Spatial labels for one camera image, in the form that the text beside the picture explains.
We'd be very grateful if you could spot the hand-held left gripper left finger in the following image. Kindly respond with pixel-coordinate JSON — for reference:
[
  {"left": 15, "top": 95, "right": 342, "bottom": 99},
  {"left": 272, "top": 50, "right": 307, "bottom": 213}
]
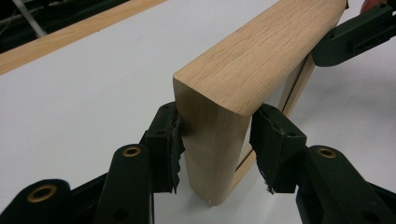
[{"left": 140, "top": 102, "right": 187, "bottom": 194}]

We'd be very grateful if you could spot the white metal stand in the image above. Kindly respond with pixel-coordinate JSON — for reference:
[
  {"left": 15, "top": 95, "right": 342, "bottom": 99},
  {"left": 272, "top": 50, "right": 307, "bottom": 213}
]
[{"left": 12, "top": 0, "right": 50, "bottom": 39}]

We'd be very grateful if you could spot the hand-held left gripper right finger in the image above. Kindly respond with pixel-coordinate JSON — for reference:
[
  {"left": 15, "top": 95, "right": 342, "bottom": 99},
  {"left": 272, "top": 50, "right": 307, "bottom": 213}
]
[{"left": 248, "top": 103, "right": 308, "bottom": 195}]

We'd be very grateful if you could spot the white table mat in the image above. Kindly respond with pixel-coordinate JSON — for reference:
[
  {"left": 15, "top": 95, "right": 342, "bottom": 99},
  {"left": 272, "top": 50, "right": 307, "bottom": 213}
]
[{"left": 0, "top": 0, "right": 396, "bottom": 224}]

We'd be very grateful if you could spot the wooden picture frame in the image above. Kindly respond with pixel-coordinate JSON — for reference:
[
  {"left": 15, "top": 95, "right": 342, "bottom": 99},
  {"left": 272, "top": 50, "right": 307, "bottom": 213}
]
[{"left": 172, "top": 0, "right": 348, "bottom": 207}]

